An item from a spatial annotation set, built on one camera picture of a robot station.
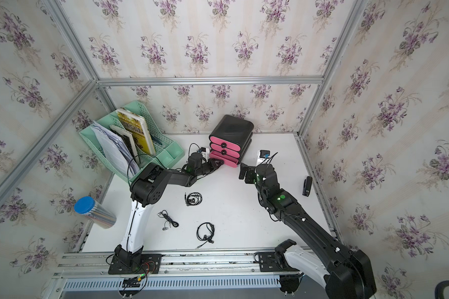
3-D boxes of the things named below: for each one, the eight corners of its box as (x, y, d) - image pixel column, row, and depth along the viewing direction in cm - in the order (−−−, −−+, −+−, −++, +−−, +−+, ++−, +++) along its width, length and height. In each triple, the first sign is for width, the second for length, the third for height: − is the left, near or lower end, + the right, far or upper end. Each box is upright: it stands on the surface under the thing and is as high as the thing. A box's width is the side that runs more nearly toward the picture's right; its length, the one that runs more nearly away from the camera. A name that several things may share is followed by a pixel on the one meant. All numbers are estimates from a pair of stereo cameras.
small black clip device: (301, 194, 94) (303, 191, 92) (304, 178, 101) (306, 175, 98) (307, 196, 93) (310, 193, 91) (310, 180, 100) (312, 177, 97)
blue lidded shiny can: (98, 229, 85) (69, 212, 69) (104, 215, 89) (78, 196, 73) (114, 229, 85) (89, 212, 69) (119, 215, 89) (97, 196, 73)
